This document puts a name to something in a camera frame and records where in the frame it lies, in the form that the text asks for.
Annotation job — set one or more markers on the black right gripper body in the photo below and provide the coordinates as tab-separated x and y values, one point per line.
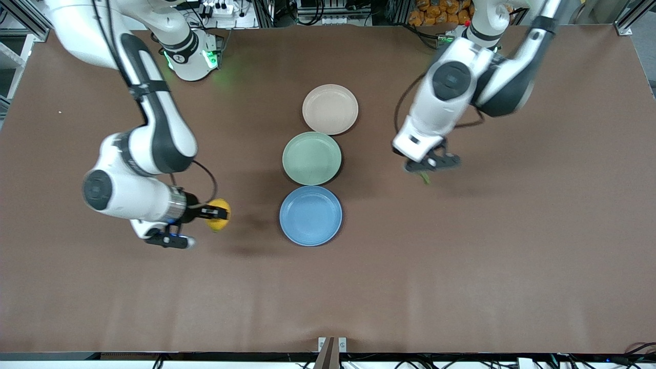
193	210

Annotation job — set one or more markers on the yellow lemon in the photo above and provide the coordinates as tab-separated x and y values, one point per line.
219	224

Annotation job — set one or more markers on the green lettuce leaf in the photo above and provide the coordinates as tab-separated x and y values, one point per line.
425	178

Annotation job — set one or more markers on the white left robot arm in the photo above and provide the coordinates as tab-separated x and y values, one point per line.
441	107

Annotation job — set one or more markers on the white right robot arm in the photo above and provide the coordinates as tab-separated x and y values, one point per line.
154	128

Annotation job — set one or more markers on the blue round plate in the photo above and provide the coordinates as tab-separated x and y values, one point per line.
310	215

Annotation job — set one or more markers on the green round plate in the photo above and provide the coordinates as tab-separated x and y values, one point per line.
311	158

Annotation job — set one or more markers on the beige round plate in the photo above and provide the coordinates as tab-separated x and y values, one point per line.
330	109

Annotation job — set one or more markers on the orange snack bags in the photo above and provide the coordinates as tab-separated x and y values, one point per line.
441	13

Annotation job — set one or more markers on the white power strip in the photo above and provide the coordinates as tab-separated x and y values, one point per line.
219	7

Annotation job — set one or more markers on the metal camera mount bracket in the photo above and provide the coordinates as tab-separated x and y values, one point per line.
332	348

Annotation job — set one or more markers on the aluminium frame profile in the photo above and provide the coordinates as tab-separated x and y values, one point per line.
633	18
33	20

